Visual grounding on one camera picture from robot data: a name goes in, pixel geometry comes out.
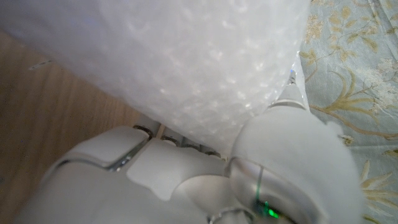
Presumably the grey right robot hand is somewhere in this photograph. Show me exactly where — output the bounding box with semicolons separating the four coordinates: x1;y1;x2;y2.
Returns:
14;70;366;224

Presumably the clear bubble wrap roll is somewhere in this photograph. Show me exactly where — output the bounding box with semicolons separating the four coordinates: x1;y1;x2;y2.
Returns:
0;0;312;153

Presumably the floral printed backdrop cloth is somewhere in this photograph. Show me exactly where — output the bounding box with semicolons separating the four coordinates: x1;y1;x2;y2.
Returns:
298;0;398;224

